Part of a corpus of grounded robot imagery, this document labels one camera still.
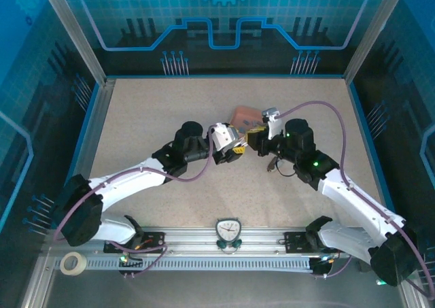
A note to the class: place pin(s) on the small green alarm clock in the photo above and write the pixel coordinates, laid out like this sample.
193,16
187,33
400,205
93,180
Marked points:
228,230

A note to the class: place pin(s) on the aluminium right frame post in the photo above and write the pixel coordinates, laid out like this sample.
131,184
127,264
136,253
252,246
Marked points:
370,32

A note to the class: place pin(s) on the aluminium mounting rail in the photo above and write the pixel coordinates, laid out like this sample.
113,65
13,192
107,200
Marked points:
190,236

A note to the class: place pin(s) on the aluminium frame post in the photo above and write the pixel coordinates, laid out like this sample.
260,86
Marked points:
74,32
370,32

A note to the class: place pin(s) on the aluminium side frame rail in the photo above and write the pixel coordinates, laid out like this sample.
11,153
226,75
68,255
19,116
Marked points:
91,145

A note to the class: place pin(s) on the pink plastic tray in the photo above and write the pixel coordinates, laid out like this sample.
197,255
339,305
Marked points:
249,116

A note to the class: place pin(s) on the aluminium front frame profile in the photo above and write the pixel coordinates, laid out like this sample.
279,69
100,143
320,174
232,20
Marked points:
35,284
413,298

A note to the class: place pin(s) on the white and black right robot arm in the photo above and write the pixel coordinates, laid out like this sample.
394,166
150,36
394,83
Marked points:
357,202

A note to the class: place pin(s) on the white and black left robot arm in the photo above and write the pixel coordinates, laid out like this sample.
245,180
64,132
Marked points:
129,182

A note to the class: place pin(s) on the aluminium left frame post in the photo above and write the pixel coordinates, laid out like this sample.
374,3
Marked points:
74,32

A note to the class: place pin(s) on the white tape roll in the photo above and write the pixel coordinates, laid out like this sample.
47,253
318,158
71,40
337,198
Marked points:
79,265

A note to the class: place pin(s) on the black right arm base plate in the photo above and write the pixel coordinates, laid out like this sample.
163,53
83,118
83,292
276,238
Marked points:
294,241

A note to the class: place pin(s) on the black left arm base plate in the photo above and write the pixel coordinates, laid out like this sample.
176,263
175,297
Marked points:
154,240

